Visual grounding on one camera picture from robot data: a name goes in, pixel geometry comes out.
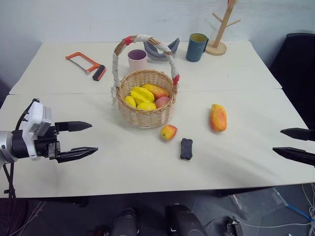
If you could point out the long orange yellow mango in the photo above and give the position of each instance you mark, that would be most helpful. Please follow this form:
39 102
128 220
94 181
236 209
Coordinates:
218 118

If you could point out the pink cup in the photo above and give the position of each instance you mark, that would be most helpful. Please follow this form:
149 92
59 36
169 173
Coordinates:
137 61

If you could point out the small yellow lemon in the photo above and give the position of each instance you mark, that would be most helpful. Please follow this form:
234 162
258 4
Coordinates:
129 101

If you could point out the orange hacksaw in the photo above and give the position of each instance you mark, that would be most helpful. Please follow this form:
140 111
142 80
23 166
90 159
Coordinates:
96 71

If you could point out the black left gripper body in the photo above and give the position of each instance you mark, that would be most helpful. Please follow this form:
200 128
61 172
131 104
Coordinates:
45 144

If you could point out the dark rounded left shape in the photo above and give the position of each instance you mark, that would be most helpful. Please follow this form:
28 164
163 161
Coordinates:
125 222

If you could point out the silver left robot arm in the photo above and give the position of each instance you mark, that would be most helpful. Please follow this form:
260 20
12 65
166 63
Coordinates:
5 145

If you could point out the black bone-shaped eraser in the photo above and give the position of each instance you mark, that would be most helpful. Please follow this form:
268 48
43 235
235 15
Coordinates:
186 148

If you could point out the black chair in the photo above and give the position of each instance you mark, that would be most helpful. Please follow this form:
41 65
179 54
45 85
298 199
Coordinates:
299 78

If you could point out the orange yellow mango in basket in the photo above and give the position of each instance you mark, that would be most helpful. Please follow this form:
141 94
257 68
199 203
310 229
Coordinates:
157 91

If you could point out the small red yellow apple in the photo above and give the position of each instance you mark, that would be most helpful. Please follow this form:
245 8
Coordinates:
168 132

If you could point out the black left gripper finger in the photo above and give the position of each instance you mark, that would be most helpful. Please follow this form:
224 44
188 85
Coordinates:
77 152
73 126

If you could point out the grey blue curved bowl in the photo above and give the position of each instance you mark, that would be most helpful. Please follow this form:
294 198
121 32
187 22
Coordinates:
157 52

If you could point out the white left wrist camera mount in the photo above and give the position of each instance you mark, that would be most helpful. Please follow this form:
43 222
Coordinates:
37 119

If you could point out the wooden mug tree stand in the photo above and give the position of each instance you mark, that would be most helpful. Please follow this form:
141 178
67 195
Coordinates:
219 37

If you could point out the pink peach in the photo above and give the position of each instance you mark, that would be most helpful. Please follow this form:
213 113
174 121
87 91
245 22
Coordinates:
162 101

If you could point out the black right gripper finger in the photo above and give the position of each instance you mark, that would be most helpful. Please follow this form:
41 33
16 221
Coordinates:
299 133
295 154

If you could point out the yellow starfruit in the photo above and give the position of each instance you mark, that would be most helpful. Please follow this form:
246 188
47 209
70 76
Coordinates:
142 95

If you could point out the dark teal mug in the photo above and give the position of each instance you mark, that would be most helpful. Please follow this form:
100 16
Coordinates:
195 49

